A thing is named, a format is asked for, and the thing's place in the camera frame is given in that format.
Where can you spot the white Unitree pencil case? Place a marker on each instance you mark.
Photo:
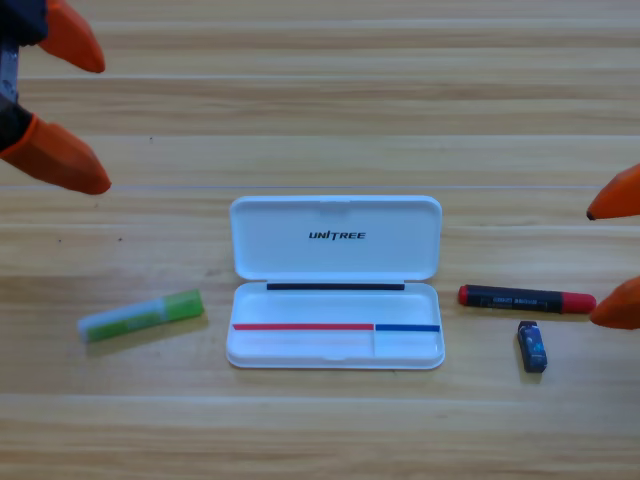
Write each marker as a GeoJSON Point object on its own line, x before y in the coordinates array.
{"type": "Point", "coordinates": [335, 310]}

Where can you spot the black eraser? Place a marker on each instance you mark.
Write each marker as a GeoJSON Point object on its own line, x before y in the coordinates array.
{"type": "Point", "coordinates": [532, 347]}

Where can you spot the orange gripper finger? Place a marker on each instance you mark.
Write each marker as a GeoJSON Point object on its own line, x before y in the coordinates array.
{"type": "Point", "coordinates": [622, 307]}
{"type": "Point", "coordinates": [60, 157]}
{"type": "Point", "coordinates": [620, 200]}
{"type": "Point", "coordinates": [75, 42]}

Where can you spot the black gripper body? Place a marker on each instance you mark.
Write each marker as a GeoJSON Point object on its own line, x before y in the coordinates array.
{"type": "Point", "coordinates": [15, 20]}

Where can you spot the red black marker pen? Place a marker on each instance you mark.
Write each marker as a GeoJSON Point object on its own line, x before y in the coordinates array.
{"type": "Point", "coordinates": [525, 299]}

